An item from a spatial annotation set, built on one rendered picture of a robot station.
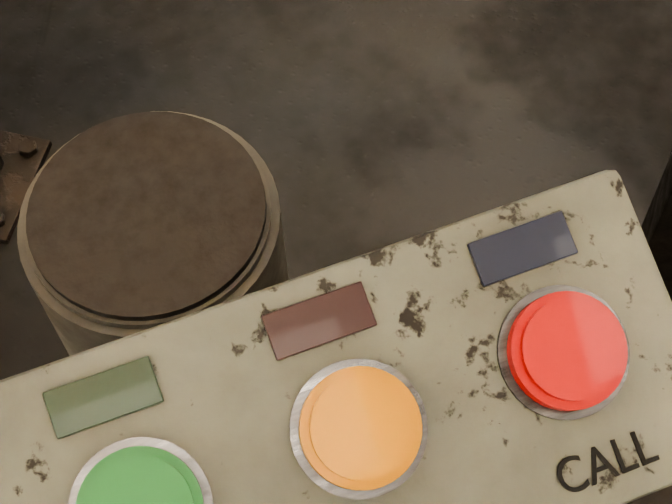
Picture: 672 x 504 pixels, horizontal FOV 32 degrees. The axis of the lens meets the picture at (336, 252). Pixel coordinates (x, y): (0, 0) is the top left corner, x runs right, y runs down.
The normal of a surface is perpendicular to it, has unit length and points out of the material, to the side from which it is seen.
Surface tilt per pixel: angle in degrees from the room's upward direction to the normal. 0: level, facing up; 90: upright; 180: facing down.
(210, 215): 0
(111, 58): 0
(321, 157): 0
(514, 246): 20
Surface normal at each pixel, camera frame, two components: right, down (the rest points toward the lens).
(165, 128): -0.02, -0.49
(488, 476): 0.11, -0.18
